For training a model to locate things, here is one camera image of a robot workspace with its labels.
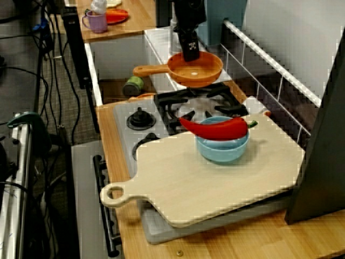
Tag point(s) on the white toy sink unit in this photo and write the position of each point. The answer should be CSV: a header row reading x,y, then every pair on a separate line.
x,y
118,59

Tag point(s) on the grey toy stove top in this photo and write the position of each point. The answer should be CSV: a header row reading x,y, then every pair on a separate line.
x,y
122,126

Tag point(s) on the green toy can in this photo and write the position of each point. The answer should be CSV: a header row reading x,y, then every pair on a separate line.
x,y
132,85

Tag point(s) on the purple plastic cup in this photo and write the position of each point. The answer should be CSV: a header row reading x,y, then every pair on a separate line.
x,y
97,23

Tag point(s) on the black burner grate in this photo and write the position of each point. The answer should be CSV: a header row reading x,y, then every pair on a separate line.
x,y
167,108

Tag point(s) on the black stove knob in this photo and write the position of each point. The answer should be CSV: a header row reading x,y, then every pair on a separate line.
x,y
140,118
147,139

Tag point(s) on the orange plastic plate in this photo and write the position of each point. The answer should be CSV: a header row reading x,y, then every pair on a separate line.
x,y
117,16

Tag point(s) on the green clamp tool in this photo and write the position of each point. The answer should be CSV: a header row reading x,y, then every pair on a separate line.
x,y
37,126

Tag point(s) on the cream flat plate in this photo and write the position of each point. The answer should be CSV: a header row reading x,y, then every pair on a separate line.
x,y
113,2

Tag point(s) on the white orange salt shaker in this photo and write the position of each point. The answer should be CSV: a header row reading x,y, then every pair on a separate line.
x,y
256,105

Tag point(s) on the aluminium frame profile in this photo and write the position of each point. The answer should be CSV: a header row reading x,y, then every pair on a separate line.
x,y
16,189

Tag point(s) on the orange plastic pot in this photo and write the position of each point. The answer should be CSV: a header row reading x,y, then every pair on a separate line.
x,y
145,95

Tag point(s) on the dark tile backsplash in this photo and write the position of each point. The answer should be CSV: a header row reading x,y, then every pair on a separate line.
x,y
269,81

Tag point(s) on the light blue plastic bowl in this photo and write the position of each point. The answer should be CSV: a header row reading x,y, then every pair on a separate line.
x,y
221,153

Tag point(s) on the black upright post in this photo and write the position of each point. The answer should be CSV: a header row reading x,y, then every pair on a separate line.
x,y
75,46

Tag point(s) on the wooden countertop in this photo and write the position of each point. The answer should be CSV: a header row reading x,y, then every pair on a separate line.
x,y
242,242

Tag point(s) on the white crumpled cloth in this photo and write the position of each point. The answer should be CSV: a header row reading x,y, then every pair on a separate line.
x,y
99,6

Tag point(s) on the grey toy faucet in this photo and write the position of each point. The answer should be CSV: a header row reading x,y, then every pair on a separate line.
x,y
173,40

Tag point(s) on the brass screw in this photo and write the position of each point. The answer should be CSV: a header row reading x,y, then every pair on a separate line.
x,y
179,253

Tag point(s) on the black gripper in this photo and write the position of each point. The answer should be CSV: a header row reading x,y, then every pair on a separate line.
x,y
188,28

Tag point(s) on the small wooden table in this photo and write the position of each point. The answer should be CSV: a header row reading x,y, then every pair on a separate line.
x,y
134,19

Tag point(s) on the red chili pepper toy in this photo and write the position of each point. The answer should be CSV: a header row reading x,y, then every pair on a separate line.
x,y
215,129

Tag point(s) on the teal box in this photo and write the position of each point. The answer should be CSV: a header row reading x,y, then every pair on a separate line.
x,y
221,19

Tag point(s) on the grey toy oven front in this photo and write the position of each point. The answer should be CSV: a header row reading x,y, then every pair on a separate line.
x,y
86,194

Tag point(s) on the orange plastic frying pan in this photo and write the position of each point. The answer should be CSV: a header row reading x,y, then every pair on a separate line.
x,y
196,73

